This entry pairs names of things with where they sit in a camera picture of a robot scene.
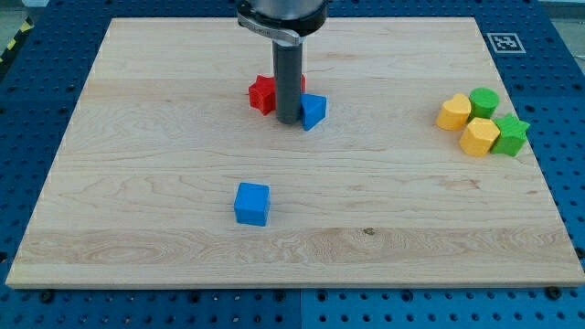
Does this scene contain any yellow black hazard tape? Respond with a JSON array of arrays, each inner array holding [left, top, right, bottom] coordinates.
[[1, 16, 35, 65]]

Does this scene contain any yellow heart block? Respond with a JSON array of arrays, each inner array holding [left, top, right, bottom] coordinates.
[[436, 93, 472, 131]]

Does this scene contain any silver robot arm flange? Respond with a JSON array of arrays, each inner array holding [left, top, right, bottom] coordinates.
[[236, 0, 328, 46]]

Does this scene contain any green star block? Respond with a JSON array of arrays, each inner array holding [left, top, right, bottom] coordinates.
[[491, 113, 530, 157]]

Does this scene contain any red star block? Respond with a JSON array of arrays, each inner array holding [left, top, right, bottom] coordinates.
[[249, 74, 306, 120]]

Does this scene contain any green cylinder block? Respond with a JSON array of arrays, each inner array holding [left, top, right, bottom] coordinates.
[[469, 87, 500, 120]]

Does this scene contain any blue cube block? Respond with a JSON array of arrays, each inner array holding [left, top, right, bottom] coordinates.
[[234, 182, 271, 227]]

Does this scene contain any light wooden board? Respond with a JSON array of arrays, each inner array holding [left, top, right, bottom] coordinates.
[[6, 17, 584, 289]]

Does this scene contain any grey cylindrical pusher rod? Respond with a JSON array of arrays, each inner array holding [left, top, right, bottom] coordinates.
[[272, 41, 303, 124]]

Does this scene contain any white fiducial marker tag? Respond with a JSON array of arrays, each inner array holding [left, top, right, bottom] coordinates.
[[487, 32, 526, 54]]

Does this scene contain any blue triangle block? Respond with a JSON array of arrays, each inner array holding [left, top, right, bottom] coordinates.
[[301, 93, 327, 131]]

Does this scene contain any yellow hexagon block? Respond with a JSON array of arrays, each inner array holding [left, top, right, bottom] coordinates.
[[459, 117, 500, 157]]

